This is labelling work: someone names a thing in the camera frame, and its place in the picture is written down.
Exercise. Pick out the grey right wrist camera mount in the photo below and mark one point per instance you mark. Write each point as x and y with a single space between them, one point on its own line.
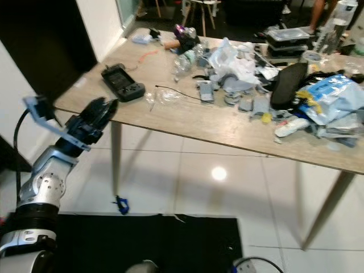
243 267

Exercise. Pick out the light blue small pack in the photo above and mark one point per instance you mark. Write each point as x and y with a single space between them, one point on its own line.
141 38

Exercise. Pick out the small yellow piece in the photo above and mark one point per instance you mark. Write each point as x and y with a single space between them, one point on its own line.
265 118

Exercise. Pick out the person's bare legs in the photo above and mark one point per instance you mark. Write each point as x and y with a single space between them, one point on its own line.
321 14

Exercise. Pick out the stacked black food containers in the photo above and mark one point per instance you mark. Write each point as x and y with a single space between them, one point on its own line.
289 37

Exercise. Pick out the small blue floor object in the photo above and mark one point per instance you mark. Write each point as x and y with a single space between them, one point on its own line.
121 205

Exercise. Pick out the wooden stool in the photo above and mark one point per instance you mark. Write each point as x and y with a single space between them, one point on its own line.
199 8

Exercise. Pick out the white plastic bag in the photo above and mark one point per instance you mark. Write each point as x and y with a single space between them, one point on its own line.
233 62

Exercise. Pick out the black oval pad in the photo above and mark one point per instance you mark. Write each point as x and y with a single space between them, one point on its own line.
287 85

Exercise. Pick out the black handheld controller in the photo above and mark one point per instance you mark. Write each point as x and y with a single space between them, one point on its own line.
122 81

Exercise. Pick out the black floor mat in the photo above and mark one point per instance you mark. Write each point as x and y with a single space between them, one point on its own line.
148 244

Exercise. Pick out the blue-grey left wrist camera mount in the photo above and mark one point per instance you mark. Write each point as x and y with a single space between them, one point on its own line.
62 132

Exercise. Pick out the black door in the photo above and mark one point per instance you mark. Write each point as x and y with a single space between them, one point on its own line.
34 40

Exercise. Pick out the white crumpled tube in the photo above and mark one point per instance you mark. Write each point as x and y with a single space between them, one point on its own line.
290 127

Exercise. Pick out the clear plastic wrapper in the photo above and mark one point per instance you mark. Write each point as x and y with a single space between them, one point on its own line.
168 95

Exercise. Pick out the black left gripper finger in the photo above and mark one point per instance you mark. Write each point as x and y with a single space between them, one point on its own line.
111 114
94 108

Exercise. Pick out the blue plastic bag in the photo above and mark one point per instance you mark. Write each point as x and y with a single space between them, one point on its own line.
335 94

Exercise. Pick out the clear plastic bottle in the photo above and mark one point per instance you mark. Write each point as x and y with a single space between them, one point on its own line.
183 63

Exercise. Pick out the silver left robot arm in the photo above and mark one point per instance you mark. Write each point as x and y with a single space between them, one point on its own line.
45 187

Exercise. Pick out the tall clear plastic container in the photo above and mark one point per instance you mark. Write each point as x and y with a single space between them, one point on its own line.
338 23

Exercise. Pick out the purple and black toy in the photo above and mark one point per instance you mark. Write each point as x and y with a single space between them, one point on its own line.
186 37

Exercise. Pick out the light wooden table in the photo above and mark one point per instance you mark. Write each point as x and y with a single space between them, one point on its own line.
182 122

